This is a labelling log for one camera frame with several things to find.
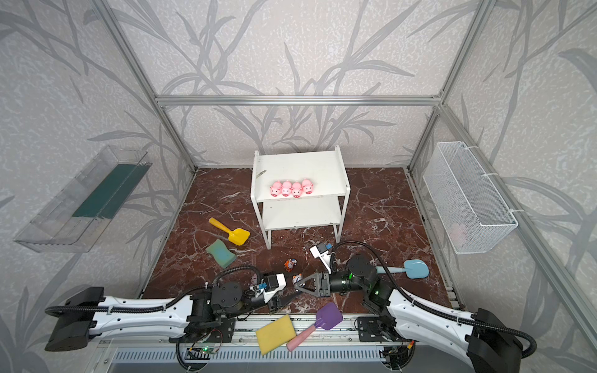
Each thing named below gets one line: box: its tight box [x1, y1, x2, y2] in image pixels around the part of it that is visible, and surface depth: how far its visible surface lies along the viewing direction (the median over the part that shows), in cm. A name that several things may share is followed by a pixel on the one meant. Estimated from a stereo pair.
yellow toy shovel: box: [208, 217, 251, 246], surface depth 98 cm
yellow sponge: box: [256, 313, 297, 356], surface depth 73 cm
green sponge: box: [205, 238, 237, 269], surface depth 91 cm
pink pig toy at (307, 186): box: [301, 178, 315, 196], surface depth 69 cm
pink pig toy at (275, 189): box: [268, 180, 283, 198], surface depth 68 cm
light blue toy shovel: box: [375, 259, 430, 279], surface depth 88 cm
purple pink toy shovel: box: [286, 302, 343, 353], surface depth 77 cm
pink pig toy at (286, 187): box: [281, 180, 292, 198], surface depth 68 cm
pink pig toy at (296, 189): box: [291, 181, 303, 199], surface depth 68 cm
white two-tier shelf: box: [250, 146, 351, 250], surface depth 77 cm
